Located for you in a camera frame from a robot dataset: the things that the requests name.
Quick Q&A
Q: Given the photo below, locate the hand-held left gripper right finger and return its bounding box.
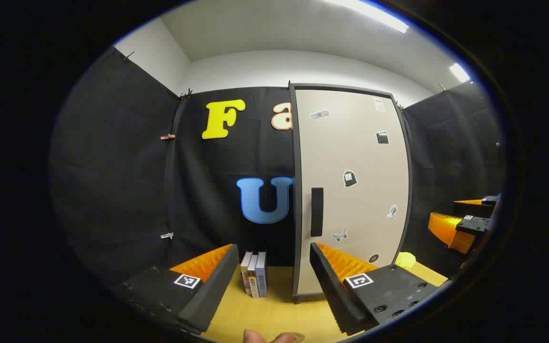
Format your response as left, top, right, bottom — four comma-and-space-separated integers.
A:
310, 242, 439, 336

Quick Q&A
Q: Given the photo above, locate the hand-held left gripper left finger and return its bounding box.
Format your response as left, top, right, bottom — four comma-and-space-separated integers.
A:
112, 244, 240, 334

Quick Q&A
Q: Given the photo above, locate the dark grey cabinet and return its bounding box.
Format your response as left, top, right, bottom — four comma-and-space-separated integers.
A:
288, 82, 414, 304

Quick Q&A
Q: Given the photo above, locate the white spine book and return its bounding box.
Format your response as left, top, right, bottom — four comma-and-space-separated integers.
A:
240, 251, 254, 296
247, 254, 259, 298

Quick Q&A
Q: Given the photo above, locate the yellow lumpy object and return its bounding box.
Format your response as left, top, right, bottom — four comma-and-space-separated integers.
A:
395, 252, 417, 270

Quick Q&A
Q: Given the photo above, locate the small ceiling light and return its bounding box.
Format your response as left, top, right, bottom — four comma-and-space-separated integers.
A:
448, 62, 471, 82

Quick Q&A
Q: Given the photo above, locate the black backdrop cloth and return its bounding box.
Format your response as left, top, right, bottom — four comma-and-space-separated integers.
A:
50, 47, 506, 286

